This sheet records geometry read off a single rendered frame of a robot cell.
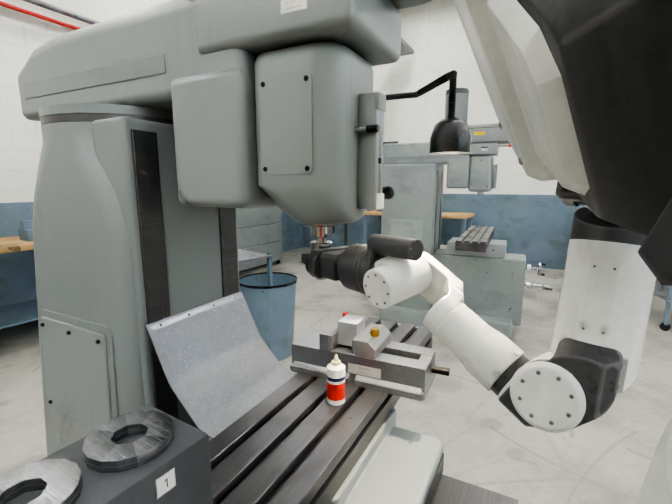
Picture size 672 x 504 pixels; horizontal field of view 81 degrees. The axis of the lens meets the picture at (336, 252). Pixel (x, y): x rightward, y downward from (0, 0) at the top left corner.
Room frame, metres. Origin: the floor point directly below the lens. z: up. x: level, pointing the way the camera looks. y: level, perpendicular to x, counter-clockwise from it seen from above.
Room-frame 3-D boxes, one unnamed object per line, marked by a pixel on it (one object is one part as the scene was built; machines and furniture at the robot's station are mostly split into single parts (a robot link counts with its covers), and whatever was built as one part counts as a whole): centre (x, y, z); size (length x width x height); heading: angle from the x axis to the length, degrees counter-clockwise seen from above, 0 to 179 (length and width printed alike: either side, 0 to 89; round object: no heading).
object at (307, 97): (0.81, 0.03, 1.47); 0.21 x 0.19 x 0.32; 152
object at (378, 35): (0.83, 0.07, 1.68); 0.34 x 0.24 x 0.10; 62
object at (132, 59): (1.04, 0.47, 1.66); 0.80 x 0.23 x 0.20; 62
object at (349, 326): (0.94, -0.04, 1.02); 0.06 x 0.05 x 0.06; 155
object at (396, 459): (0.81, 0.03, 0.77); 0.50 x 0.35 x 0.12; 62
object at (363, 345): (0.92, -0.09, 1.00); 0.12 x 0.06 x 0.04; 155
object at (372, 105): (0.76, -0.07, 1.44); 0.04 x 0.04 x 0.21; 62
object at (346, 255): (0.74, -0.03, 1.23); 0.13 x 0.12 x 0.10; 128
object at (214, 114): (0.90, 0.20, 1.47); 0.24 x 0.19 x 0.26; 152
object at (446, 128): (0.73, -0.21, 1.47); 0.07 x 0.07 x 0.06
